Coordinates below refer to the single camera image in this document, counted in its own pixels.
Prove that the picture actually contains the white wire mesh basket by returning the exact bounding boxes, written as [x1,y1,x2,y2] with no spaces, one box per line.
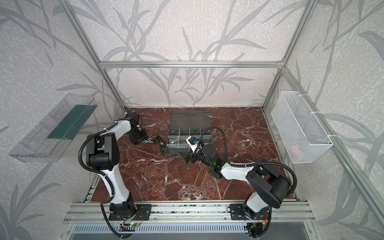
[271,91,334,164]

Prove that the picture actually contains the aluminium front rail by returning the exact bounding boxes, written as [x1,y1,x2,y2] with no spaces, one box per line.
[63,201,316,224]

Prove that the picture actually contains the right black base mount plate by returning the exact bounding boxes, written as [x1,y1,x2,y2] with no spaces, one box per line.
[227,204,272,221]

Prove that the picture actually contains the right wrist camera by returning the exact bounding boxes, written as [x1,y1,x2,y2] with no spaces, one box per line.
[186,136,202,154]

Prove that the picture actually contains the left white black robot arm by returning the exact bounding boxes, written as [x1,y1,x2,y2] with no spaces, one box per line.
[78,112,148,216]

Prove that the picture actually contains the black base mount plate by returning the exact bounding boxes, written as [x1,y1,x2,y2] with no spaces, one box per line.
[227,204,272,221]
[109,204,152,221]

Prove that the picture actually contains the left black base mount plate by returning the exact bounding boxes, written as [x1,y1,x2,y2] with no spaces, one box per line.
[109,204,152,221]

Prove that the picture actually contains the silver screws inside organizer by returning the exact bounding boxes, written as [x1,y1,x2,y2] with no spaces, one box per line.
[168,136,181,145]

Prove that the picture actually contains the grey plastic compartment organizer box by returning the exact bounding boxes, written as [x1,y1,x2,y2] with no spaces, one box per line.
[166,111,211,157]

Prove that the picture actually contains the pile of black nuts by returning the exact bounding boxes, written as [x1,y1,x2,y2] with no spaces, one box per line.
[154,135,167,155]

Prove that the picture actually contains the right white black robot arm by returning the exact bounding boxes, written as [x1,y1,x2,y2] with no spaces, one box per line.
[180,144,298,219]

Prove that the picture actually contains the clear plastic wall bin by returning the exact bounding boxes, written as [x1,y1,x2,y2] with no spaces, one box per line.
[9,94,98,163]

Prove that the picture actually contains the right black corrugated cable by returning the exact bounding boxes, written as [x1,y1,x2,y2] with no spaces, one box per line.
[198,125,298,198]

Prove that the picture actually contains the aluminium cage frame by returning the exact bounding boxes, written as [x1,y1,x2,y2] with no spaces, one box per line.
[58,1,384,224]

